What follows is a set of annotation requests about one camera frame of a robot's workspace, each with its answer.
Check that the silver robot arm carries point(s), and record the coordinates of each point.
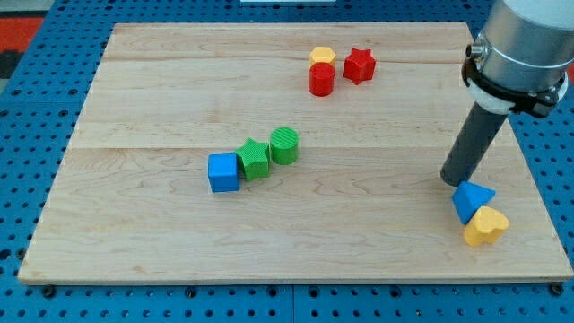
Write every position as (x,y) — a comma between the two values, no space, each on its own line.
(519,59)

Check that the light wooden board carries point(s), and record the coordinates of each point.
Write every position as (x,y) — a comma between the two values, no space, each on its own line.
(363,204)

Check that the green cylinder block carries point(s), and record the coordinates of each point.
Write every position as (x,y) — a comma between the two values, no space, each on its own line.
(284,143)

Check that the green star block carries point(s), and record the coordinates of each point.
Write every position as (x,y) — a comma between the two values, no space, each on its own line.
(253,158)

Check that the blue cube block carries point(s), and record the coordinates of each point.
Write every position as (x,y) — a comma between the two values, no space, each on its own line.
(223,172)

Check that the red cylinder block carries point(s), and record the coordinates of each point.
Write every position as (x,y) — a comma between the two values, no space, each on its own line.
(321,79)

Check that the yellow hexagon block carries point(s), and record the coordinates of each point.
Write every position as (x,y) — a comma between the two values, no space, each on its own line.
(322,55)

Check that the red star block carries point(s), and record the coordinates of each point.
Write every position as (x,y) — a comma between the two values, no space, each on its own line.
(359,66)

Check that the blue triangle block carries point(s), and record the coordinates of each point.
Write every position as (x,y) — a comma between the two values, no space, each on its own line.
(469,197)

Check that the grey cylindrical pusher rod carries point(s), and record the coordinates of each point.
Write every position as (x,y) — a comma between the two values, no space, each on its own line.
(473,140)

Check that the yellow heart block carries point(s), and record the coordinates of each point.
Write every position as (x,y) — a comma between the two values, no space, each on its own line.
(487,225)

